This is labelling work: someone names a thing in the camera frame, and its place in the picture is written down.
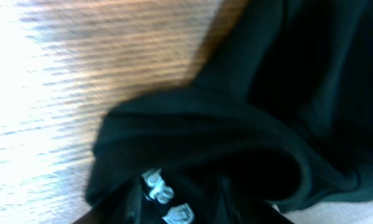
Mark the black polo shirt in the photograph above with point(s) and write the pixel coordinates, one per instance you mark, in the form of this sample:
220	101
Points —
279	119

